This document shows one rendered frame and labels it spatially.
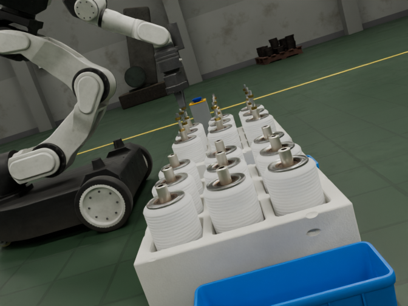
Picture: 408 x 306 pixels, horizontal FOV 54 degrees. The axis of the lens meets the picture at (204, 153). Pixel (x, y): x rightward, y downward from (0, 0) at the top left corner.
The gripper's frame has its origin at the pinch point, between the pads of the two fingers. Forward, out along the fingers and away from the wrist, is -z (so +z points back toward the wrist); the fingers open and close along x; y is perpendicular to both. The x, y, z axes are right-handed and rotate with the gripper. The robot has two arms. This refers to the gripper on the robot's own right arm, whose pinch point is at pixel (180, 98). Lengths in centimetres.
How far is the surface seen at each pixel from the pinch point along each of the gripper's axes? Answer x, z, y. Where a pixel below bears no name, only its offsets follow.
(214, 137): 24.2, -12.0, 16.3
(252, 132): 21.1, -14.0, 27.4
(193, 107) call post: -13.9, -6.1, -1.3
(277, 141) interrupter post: 57, -9, 40
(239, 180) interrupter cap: 72, -11, 35
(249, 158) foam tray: 25.5, -20.3, 25.2
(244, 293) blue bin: 82, -27, 33
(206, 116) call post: -14.9, -11.1, 2.4
